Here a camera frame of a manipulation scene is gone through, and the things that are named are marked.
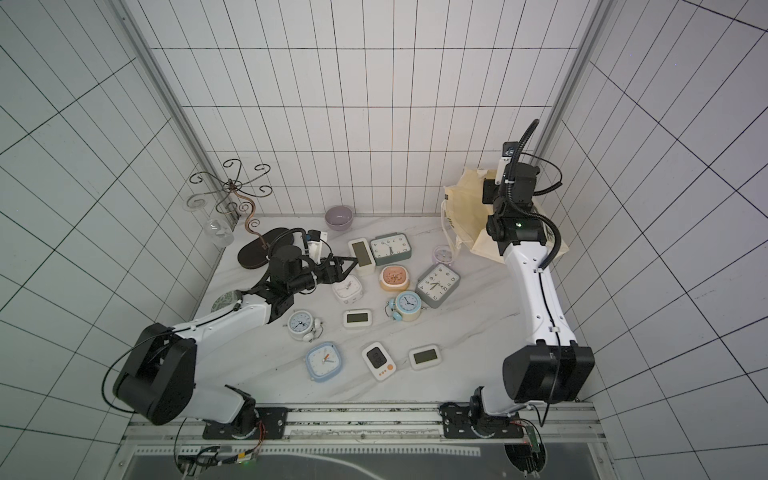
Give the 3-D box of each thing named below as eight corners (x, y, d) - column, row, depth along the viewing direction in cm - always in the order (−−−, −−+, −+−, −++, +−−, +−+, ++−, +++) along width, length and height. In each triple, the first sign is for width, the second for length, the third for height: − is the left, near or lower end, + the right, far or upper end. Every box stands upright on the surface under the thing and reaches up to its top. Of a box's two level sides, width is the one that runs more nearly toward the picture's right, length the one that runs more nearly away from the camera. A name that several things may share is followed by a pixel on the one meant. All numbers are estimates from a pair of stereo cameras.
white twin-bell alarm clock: (288, 342, 87) (284, 337, 84) (294, 315, 93) (290, 309, 90) (321, 342, 87) (319, 337, 84) (325, 315, 93) (323, 309, 90)
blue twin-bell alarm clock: (384, 321, 92) (384, 315, 89) (384, 296, 97) (384, 290, 94) (421, 321, 92) (422, 316, 89) (419, 296, 98) (420, 290, 94)
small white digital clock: (342, 327, 90) (341, 324, 89) (344, 311, 94) (343, 308, 92) (372, 327, 90) (372, 324, 89) (372, 311, 94) (372, 308, 92)
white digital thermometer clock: (411, 370, 83) (411, 368, 81) (407, 351, 86) (407, 349, 84) (442, 364, 84) (443, 361, 82) (436, 346, 87) (437, 343, 85)
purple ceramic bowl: (325, 230, 116) (323, 223, 113) (328, 213, 122) (326, 206, 119) (351, 230, 116) (350, 223, 113) (353, 213, 122) (352, 206, 119)
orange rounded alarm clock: (379, 291, 99) (379, 287, 97) (379, 269, 104) (379, 265, 102) (409, 291, 99) (410, 287, 97) (408, 269, 104) (408, 265, 102)
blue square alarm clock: (304, 382, 80) (302, 379, 78) (310, 346, 87) (308, 342, 84) (340, 382, 80) (339, 379, 78) (344, 346, 87) (343, 342, 84)
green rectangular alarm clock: (376, 265, 105) (376, 262, 103) (369, 240, 113) (368, 237, 111) (413, 257, 108) (414, 253, 106) (404, 233, 115) (404, 230, 113)
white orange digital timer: (379, 385, 80) (379, 382, 77) (360, 352, 86) (359, 348, 83) (397, 372, 82) (398, 368, 80) (377, 341, 88) (377, 337, 85)
